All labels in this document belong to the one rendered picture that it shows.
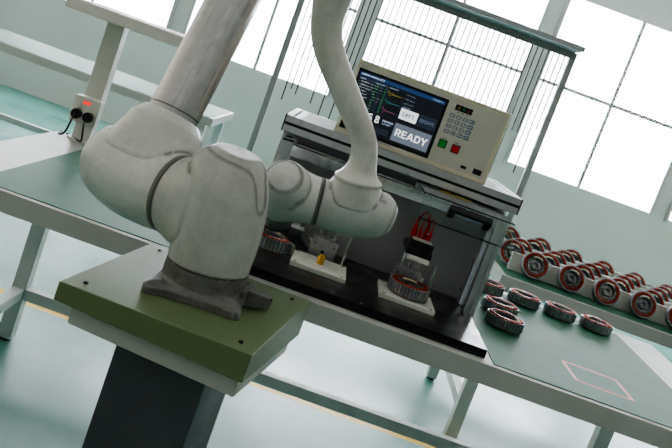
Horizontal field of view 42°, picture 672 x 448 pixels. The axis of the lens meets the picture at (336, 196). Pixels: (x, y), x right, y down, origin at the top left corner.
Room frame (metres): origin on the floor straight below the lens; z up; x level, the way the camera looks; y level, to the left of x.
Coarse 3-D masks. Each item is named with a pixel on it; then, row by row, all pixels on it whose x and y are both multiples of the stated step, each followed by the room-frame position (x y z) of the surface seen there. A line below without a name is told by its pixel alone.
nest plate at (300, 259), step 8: (296, 256) 2.23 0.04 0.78; (304, 256) 2.26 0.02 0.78; (312, 256) 2.30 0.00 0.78; (296, 264) 2.16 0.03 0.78; (304, 264) 2.17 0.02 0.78; (312, 264) 2.20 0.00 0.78; (328, 264) 2.27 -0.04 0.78; (336, 264) 2.31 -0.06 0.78; (312, 272) 2.17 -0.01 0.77; (320, 272) 2.17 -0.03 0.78; (328, 272) 2.18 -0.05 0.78; (336, 272) 2.21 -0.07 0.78; (344, 272) 2.25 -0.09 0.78; (336, 280) 2.17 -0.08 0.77; (344, 280) 2.17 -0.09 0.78
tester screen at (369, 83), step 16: (368, 80) 2.37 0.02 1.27; (384, 80) 2.37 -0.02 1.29; (368, 96) 2.37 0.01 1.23; (384, 96) 2.37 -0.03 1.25; (400, 96) 2.37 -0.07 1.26; (416, 96) 2.37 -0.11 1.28; (384, 112) 2.37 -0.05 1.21; (416, 112) 2.37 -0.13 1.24; (432, 112) 2.37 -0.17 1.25; (384, 128) 2.37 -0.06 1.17; (416, 128) 2.37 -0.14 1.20; (400, 144) 2.37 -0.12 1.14
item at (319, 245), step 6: (312, 240) 2.36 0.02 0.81; (318, 240) 2.36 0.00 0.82; (324, 240) 2.36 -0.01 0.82; (330, 240) 2.38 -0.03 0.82; (312, 246) 2.36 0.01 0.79; (318, 246) 2.36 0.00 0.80; (324, 246) 2.36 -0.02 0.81; (330, 246) 2.36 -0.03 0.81; (336, 246) 2.36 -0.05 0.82; (312, 252) 2.36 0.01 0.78; (318, 252) 2.36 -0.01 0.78; (324, 252) 2.36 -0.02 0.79; (330, 252) 2.36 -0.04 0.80; (330, 258) 2.36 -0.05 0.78
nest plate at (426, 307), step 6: (378, 282) 2.29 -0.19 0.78; (384, 282) 2.30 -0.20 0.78; (378, 288) 2.24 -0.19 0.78; (384, 288) 2.23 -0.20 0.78; (378, 294) 2.19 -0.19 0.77; (384, 294) 2.17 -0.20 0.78; (390, 294) 2.19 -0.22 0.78; (390, 300) 2.17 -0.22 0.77; (396, 300) 2.17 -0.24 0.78; (402, 300) 2.17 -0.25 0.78; (408, 300) 2.20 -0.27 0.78; (408, 306) 2.17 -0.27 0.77; (414, 306) 2.17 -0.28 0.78; (420, 306) 2.18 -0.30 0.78; (426, 306) 2.20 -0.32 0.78; (432, 306) 2.23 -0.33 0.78; (426, 312) 2.17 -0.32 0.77; (432, 312) 2.17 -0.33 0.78
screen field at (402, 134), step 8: (400, 128) 2.37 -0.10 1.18; (408, 128) 2.37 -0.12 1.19; (392, 136) 2.37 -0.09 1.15; (400, 136) 2.37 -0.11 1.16; (408, 136) 2.37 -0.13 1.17; (416, 136) 2.37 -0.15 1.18; (424, 136) 2.37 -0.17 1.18; (408, 144) 2.37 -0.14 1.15; (416, 144) 2.37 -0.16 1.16; (424, 144) 2.37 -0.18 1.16
